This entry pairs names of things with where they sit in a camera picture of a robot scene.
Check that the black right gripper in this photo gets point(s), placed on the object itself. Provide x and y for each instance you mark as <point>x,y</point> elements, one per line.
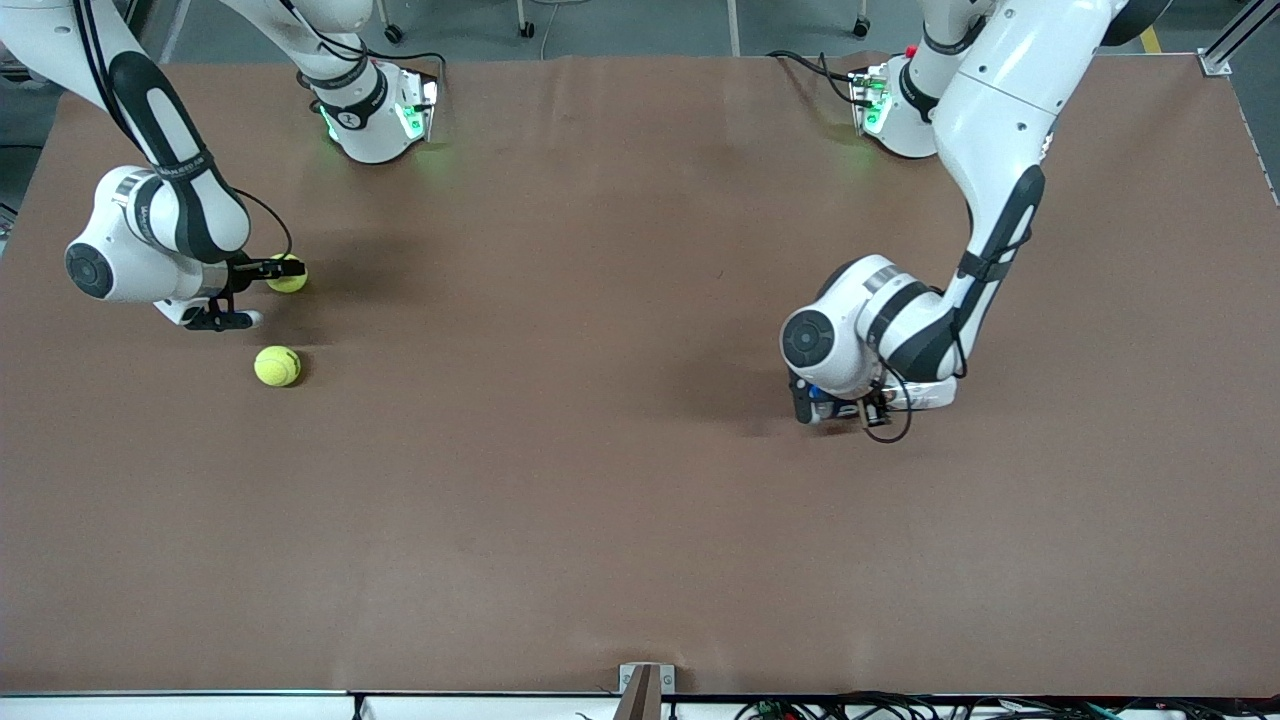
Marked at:
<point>243,270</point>

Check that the yellow tennis ball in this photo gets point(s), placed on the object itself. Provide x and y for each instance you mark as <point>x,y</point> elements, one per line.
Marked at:
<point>290,285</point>
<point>277,366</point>

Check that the clear plastic tennis ball can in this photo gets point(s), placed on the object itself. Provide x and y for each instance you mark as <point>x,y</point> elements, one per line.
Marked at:
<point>920,395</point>

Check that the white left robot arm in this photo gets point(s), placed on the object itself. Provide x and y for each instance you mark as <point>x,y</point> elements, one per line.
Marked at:
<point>1000,90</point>

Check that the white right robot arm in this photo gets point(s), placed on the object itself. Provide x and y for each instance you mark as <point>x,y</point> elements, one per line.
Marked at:
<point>160,220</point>

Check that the black caster wheel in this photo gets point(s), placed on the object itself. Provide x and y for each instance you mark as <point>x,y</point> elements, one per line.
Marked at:
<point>525,29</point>
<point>861,28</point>
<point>393,34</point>

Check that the small metal table bracket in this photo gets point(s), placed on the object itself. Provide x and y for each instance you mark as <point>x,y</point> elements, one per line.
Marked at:
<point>647,676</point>

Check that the dark aluminium profile post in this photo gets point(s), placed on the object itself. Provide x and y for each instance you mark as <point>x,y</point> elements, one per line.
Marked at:
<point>640,700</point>

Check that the aluminium frame profile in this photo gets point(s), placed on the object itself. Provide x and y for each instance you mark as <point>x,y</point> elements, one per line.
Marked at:
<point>1235,42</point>

